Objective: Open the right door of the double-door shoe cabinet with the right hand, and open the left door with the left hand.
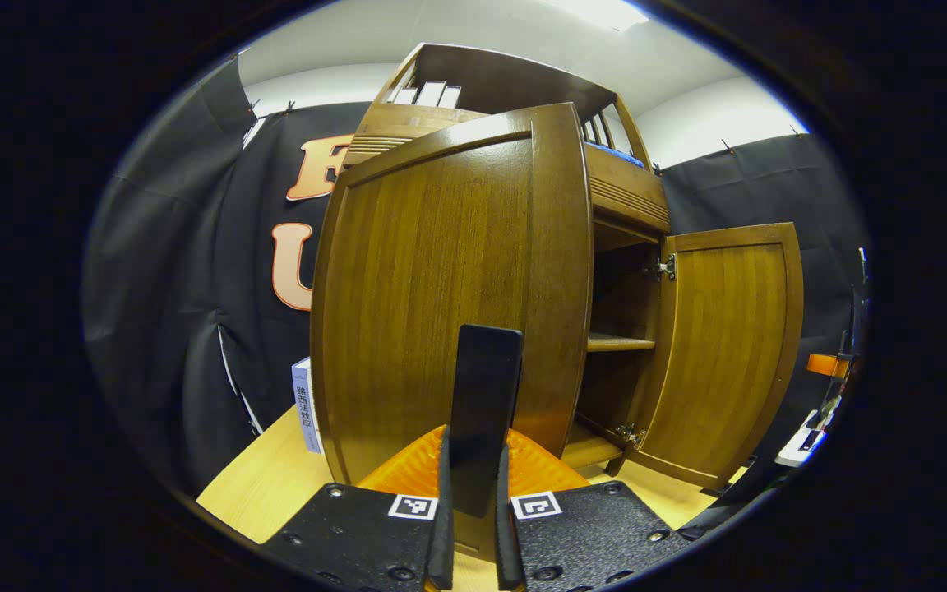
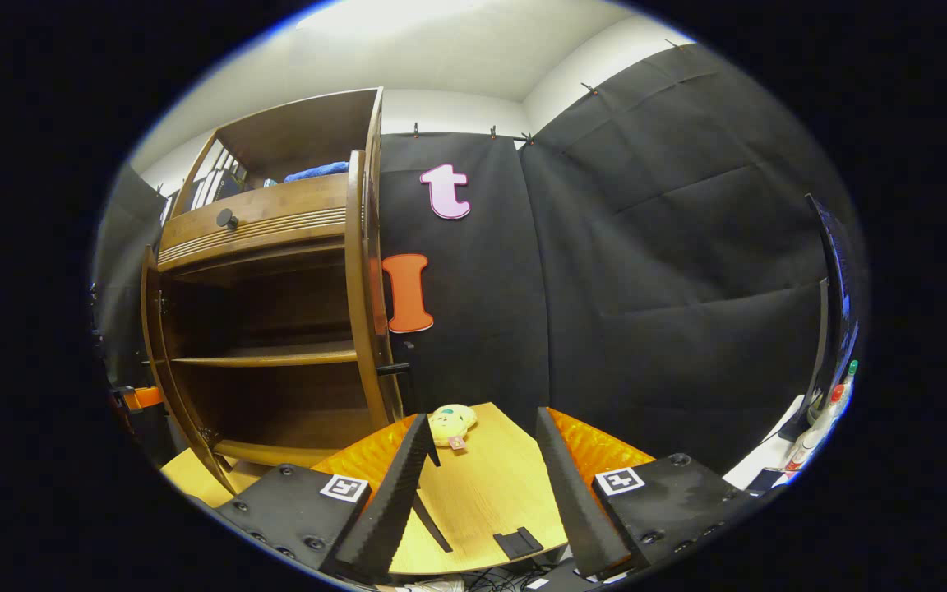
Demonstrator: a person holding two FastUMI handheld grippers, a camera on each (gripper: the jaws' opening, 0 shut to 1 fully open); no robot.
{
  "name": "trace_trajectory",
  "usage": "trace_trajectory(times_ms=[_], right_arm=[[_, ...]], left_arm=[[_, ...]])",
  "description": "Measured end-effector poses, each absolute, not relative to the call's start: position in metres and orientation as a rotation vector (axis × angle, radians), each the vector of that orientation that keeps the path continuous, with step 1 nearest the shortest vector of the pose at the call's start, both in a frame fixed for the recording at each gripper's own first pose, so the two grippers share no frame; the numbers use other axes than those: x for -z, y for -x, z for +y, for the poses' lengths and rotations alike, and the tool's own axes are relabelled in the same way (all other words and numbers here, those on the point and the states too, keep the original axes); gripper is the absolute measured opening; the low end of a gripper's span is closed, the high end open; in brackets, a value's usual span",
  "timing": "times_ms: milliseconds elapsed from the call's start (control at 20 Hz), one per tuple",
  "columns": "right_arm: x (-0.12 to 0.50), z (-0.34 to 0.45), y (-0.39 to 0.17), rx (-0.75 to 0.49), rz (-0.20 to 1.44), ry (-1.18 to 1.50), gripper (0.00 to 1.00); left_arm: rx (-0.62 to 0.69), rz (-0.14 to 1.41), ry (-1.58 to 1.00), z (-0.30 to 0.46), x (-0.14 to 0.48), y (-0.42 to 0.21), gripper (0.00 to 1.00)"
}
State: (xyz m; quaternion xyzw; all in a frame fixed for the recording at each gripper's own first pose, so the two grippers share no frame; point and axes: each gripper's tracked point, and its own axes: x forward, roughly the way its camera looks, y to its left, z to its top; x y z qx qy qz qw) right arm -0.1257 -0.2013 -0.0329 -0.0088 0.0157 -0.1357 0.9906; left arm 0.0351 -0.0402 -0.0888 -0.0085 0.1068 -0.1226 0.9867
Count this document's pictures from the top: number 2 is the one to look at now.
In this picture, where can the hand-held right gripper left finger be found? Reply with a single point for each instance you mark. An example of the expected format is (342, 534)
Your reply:
(387, 510)

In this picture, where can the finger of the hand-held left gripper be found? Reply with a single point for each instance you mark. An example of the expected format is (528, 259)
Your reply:
(145, 398)

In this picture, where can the white bottle green cap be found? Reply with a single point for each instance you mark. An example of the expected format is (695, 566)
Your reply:
(850, 380)

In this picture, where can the wooden cabinet door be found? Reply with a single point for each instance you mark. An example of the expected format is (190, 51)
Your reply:
(163, 362)
(356, 288)

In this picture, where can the wooden inner cabinet shelf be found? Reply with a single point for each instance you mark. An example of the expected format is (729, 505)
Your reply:
(276, 359)

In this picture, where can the dark computer monitor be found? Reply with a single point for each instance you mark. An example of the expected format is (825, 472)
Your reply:
(839, 279)

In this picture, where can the round black drawer knob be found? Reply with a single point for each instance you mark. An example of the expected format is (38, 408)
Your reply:
(227, 219)

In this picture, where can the white side table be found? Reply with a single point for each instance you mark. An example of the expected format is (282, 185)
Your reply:
(761, 464)

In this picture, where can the black backdrop cloth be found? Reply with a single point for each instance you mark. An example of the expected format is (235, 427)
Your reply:
(646, 288)

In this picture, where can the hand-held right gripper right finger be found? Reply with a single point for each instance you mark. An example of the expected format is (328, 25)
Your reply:
(576, 501)

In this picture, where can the ribbed wooden drawer front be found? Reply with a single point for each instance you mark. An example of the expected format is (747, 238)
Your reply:
(284, 214)

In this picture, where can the yellow plush toy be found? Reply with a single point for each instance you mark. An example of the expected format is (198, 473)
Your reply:
(450, 421)

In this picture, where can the black device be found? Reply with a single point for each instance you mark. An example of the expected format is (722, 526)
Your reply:
(560, 577)

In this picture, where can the blue folded towel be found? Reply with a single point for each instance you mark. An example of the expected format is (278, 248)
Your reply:
(317, 172)

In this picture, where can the black table clamp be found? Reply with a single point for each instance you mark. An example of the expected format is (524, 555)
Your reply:
(517, 543)

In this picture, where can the wooden double-door shoe cabinet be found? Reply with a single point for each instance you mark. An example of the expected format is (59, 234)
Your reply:
(276, 210)

